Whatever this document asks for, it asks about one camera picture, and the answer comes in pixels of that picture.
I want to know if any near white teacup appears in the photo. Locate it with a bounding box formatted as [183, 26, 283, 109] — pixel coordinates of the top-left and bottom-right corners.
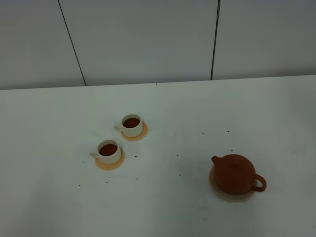
[89, 139, 122, 165]

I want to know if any orange coaster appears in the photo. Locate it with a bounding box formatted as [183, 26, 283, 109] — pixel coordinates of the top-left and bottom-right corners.
[120, 121, 149, 141]
[94, 149, 125, 171]

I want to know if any near orange coaster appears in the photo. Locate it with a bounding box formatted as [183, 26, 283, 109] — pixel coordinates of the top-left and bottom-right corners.
[94, 149, 125, 171]

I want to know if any brown clay teapot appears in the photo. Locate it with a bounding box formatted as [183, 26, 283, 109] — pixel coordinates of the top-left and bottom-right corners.
[211, 154, 267, 195]

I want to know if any white teacup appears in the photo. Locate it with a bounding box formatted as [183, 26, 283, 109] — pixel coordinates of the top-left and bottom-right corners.
[89, 139, 122, 165]
[114, 114, 143, 137]

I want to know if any beige round teapot saucer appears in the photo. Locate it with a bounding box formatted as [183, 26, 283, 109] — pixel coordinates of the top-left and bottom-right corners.
[209, 167, 254, 202]

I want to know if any far white teacup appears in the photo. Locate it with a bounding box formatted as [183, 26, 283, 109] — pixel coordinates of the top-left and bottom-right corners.
[114, 114, 143, 137]

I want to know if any far orange coaster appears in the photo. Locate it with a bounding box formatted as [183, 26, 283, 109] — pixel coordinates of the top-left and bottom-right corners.
[120, 121, 149, 141]

